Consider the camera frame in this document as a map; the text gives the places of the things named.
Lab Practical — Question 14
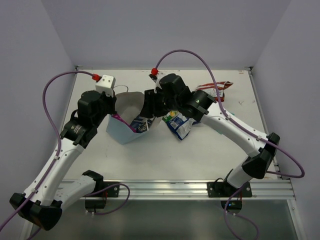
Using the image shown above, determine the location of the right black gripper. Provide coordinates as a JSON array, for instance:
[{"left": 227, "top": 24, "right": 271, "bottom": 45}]
[{"left": 139, "top": 88, "right": 181, "bottom": 119}]

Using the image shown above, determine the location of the yellow green Fox's candy bag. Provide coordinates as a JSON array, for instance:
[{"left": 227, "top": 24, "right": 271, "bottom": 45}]
[{"left": 162, "top": 110, "right": 180, "bottom": 122}]

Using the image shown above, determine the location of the light blue paper bag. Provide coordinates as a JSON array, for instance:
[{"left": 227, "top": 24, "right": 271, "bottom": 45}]
[{"left": 106, "top": 90, "right": 162, "bottom": 145}]

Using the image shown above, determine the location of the blue white snack bag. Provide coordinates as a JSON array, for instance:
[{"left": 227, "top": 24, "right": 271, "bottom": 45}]
[{"left": 165, "top": 113, "right": 200, "bottom": 141}]

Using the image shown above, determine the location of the red snack mix bag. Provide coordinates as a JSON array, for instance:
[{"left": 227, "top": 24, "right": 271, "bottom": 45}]
[{"left": 195, "top": 81, "right": 234, "bottom": 102}]

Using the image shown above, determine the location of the green mint candy bag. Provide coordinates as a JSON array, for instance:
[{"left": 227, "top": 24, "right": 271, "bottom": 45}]
[{"left": 214, "top": 116, "right": 235, "bottom": 136}]

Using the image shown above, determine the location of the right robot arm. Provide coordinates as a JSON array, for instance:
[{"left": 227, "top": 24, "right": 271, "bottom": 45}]
[{"left": 140, "top": 73, "right": 280, "bottom": 197}]

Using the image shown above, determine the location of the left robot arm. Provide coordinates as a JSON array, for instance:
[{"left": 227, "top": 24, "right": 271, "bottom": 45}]
[{"left": 9, "top": 90, "right": 117, "bottom": 231}]

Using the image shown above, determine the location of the dark blue snack bar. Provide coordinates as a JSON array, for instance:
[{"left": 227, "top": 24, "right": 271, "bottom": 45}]
[{"left": 129, "top": 115, "right": 155, "bottom": 134}]

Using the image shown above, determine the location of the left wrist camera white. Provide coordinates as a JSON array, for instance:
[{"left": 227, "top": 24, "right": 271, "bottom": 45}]
[{"left": 95, "top": 74, "right": 116, "bottom": 98}]

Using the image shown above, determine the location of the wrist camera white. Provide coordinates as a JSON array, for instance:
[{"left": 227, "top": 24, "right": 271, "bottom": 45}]
[
  {"left": 149, "top": 67, "right": 166, "bottom": 93},
  {"left": 95, "top": 74, "right": 116, "bottom": 98}
]

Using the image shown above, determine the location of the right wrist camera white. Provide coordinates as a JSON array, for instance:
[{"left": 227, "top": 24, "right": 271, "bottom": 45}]
[{"left": 149, "top": 67, "right": 166, "bottom": 93}]

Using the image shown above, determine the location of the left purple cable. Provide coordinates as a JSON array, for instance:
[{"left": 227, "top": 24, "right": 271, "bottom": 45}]
[{"left": 0, "top": 70, "right": 131, "bottom": 240}]

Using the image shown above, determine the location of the purple cable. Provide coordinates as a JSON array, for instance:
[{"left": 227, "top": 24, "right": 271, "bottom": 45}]
[
  {"left": 0, "top": 70, "right": 131, "bottom": 240},
  {"left": 154, "top": 49, "right": 306, "bottom": 240}
]

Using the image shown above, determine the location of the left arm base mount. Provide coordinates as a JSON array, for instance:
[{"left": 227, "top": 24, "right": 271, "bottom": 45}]
[{"left": 82, "top": 170, "right": 119, "bottom": 213}]

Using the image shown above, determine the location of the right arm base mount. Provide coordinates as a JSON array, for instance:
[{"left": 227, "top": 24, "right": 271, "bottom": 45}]
[{"left": 206, "top": 177, "right": 253, "bottom": 214}]

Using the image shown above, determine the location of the aluminium front rail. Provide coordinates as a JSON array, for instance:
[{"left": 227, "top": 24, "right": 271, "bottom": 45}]
[{"left": 119, "top": 179, "right": 295, "bottom": 200}]

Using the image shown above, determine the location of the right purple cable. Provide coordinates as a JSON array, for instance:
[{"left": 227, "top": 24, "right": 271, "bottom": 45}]
[{"left": 154, "top": 49, "right": 306, "bottom": 240}]

